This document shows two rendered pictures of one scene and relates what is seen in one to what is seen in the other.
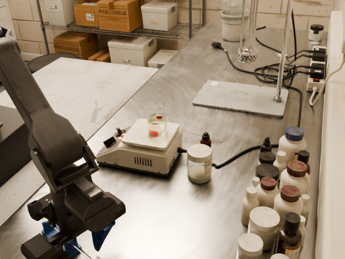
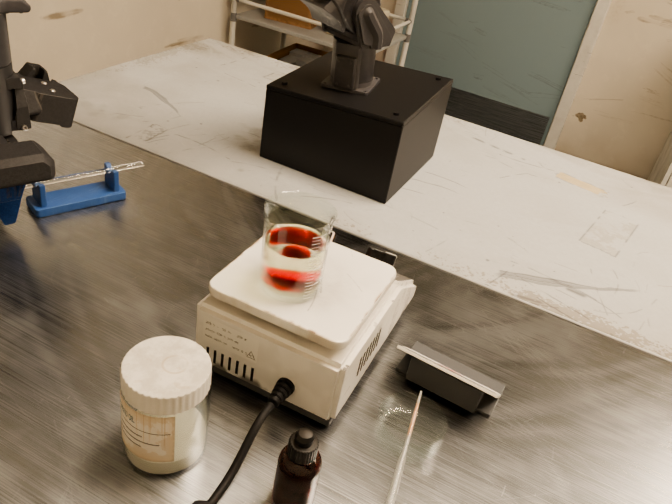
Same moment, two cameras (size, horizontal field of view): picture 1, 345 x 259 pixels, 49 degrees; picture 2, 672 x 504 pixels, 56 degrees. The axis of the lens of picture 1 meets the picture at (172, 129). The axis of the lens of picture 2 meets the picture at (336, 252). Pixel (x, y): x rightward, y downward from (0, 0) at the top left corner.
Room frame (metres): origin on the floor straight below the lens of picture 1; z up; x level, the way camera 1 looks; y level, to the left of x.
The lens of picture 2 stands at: (0.83, -0.36, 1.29)
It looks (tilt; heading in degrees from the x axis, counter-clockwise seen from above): 33 degrees down; 89
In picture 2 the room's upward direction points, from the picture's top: 11 degrees clockwise
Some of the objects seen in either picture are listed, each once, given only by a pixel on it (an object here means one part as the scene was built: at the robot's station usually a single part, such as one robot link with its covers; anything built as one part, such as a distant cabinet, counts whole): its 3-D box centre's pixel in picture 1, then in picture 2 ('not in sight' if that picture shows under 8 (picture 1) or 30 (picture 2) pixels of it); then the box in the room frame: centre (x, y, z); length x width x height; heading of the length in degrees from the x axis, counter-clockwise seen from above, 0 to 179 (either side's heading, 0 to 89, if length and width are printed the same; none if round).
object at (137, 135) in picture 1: (151, 133); (307, 280); (0.82, 0.05, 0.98); 0.12 x 0.12 x 0.01; 70
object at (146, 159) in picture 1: (142, 146); (313, 304); (0.83, 0.08, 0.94); 0.22 x 0.13 x 0.08; 70
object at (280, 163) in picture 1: (279, 167); not in sight; (0.72, -0.25, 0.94); 0.03 x 0.03 x 0.08
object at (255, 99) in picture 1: (241, 96); not in sight; (1.16, -0.24, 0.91); 0.30 x 0.20 x 0.01; 69
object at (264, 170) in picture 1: (266, 180); not in sight; (0.69, -0.21, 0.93); 0.05 x 0.05 x 0.06
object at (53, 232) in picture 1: (59, 235); (76, 187); (0.54, 0.23, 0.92); 0.10 x 0.03 x 0.04; 46
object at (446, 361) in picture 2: not in sight; (452, 367); (0.96, 0.05, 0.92); 0.09 x 0.06 x 0.04; 155
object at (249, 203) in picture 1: (250, 205); not in sight; (0.59, -0.16, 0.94); 0.03 x 0.03 x 0.09
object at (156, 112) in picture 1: (157, 122); (292, 248); (0.80, 0.04, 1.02); 0.06 x 0.05 x 0.08; 53
